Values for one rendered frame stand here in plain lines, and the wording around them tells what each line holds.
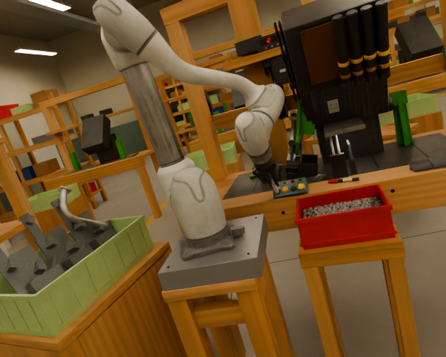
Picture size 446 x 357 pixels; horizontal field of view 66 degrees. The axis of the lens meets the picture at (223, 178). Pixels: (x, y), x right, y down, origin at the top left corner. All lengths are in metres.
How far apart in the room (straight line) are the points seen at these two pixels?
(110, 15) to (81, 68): 12.20
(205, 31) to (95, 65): 3.97
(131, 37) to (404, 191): 1.15
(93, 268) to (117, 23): 0.89
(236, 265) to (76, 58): 12.61
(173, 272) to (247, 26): 1.40
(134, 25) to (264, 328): 1.02
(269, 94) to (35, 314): 1.11
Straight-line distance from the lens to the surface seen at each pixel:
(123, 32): 1.14
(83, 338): 1.42
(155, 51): 1.14
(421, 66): 2.17
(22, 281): 1.62
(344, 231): 1.25
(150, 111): 1.28
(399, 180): 1.52
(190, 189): 1.10
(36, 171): 7.26
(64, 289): 1.39
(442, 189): 1.57
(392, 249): 1.27
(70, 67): 13.53
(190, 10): 2.14
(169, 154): 1.29
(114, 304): 1.50
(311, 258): 1.27
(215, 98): 8.74
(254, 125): 1.18
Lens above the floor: 1.42
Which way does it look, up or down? 14 degrees down
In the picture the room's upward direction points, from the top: 17 degrees counter-clockwise
